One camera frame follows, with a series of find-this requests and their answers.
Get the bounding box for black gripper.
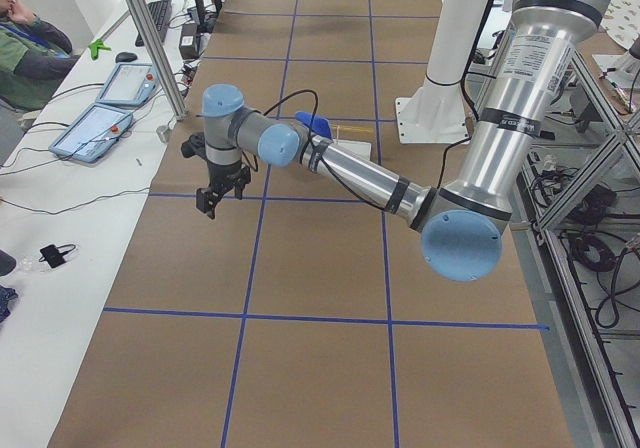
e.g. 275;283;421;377
196;161;251;219

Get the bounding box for blue grey microfibre towel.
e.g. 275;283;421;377
294;111;333;139

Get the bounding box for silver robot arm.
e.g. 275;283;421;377
179;0;610;282

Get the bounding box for white wooden towel rack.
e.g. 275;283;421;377
330;124;374;160

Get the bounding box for near blue teach pendant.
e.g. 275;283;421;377
49;103;133;164

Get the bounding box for blue teach pendant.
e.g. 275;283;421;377
49;103;133;164
96;62;157;107

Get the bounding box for far blue teach pendant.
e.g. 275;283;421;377
96;62;157;107

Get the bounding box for black power adapter box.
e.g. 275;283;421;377
179;22;201;60

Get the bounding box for black computer mouse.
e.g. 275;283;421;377
115;52;138;63

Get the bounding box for small black device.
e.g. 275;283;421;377
40;244;66;268

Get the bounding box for black keyboard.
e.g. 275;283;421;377
146;0;172;43

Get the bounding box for green object on desk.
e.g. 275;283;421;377
88;38;111;60

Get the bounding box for person in green shirt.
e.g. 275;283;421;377
1;0;79;111

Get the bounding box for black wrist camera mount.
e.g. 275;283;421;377
180;133;207;160

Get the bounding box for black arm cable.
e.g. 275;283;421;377
239;88;391;209

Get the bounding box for white pedestal column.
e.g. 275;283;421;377
396;0;494;144

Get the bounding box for aluminium frame post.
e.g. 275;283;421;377
125;0;187;121

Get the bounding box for aluminium frame table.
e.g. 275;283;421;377
512;33;639;447

